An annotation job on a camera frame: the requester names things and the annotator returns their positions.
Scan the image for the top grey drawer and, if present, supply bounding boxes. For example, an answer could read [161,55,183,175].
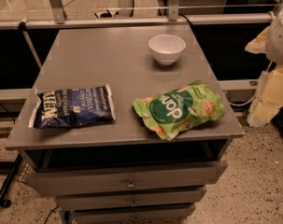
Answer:
[26,161,228,196]

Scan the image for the grey drawer cabinet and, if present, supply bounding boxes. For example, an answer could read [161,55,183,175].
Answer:
[5,24,245,224]

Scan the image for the green chip bag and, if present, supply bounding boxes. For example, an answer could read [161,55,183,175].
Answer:
[133,80,225,141]

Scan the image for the white cable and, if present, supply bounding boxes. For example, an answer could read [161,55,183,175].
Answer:
[228,59,275,107]

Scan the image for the bottom grey drawer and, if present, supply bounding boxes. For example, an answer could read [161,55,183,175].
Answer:
[72,203,195,224]

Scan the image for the metal frame rail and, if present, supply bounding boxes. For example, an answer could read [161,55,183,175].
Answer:
[0,12,275,30]

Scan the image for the blue chip bag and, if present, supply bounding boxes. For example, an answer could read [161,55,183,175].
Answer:
[29,84,116,129]

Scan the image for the middle grey drawer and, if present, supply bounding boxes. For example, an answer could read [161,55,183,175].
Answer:
[55,186,206,211]

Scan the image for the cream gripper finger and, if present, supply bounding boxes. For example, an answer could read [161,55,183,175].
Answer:
[247,65,283,127]
[245,27,269,54]

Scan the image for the grey drawer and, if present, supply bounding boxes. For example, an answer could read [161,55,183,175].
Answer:
[26,161,228,196]
[55,186,206,211]
[72,203,195,224]

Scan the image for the black floor bar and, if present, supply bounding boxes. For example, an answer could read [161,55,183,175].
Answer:
[0,154,22,208]

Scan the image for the white bowl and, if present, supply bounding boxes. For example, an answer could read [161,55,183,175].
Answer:
[149,35,186,65]

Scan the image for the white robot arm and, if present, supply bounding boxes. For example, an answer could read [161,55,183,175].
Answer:
[245,6,283,127]

